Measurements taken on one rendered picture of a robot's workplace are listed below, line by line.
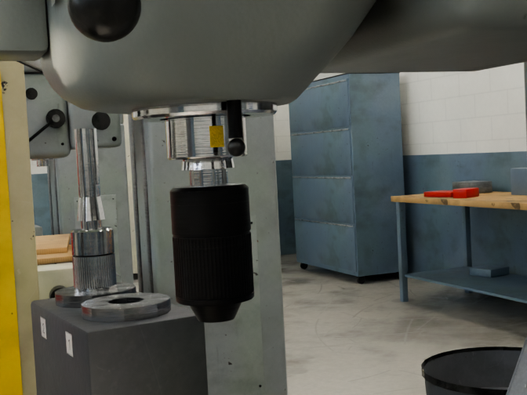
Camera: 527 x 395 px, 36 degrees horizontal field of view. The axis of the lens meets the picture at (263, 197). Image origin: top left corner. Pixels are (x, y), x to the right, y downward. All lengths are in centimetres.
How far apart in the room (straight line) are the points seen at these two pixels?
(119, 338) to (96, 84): 40
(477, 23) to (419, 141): 752
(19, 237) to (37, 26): 176
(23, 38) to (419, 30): 22
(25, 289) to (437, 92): 591
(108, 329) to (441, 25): 46
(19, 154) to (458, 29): 182
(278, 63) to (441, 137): 723
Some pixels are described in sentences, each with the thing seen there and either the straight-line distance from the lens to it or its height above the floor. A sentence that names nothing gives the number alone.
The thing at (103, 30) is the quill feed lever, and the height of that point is 133.
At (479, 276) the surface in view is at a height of 23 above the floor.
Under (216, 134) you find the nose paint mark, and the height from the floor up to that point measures 129.
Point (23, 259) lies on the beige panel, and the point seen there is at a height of 104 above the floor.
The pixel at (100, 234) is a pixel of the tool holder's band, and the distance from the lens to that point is 91.
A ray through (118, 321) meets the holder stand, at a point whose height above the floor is 113.
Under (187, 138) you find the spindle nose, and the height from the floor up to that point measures 129.
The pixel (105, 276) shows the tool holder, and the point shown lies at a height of 116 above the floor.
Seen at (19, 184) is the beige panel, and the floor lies 124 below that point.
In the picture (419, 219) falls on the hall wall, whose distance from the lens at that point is 802.
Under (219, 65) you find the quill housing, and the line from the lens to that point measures 42.
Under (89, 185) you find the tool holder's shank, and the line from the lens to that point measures 92.
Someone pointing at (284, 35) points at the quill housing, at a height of 134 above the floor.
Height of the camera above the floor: 128
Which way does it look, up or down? 3 degrees down
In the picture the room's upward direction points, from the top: 3 degrees counter-clockwise
